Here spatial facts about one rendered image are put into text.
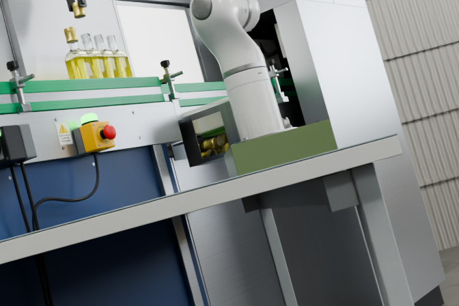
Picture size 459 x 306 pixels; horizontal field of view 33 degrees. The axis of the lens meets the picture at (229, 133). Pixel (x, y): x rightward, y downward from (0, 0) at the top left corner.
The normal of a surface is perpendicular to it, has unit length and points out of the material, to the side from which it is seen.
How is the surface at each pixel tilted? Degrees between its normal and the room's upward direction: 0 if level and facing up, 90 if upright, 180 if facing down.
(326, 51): 90
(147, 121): 90
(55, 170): 90
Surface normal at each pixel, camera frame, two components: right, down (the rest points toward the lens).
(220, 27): -0.13, 0.60
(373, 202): 0.07, -0.11
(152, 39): 0.79, -0.26
